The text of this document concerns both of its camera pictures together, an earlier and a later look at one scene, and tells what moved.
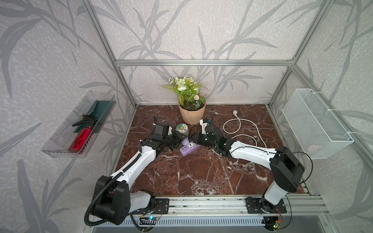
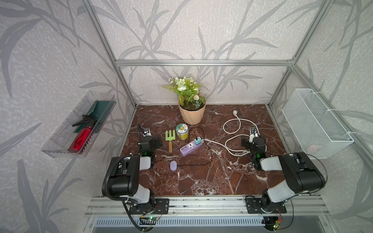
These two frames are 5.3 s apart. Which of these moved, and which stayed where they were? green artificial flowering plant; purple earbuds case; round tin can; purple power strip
Moved: purple earbuds case
Stayed: green artificial flowering plant; purple power strip; round tin can
